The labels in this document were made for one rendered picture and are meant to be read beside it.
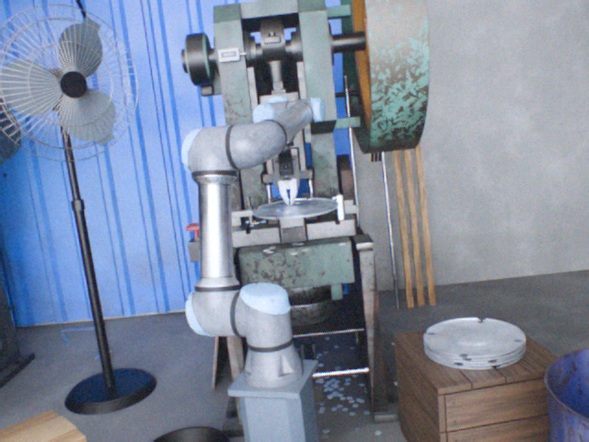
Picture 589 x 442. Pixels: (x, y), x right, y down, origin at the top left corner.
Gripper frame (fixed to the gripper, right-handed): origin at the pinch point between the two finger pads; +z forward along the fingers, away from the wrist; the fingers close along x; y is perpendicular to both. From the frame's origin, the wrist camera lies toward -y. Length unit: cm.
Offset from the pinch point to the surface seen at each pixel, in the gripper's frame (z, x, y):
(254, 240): 13.7, 14.5, 8.2
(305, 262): 21.6, -2.8, -0.8
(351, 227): 13.1, -20.4, 8.3
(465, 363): 44, -44, -45
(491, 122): -12, -116, 138
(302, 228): 10.8, -3.1, 5.2
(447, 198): 29, -88, 138
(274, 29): -59, -1, 16
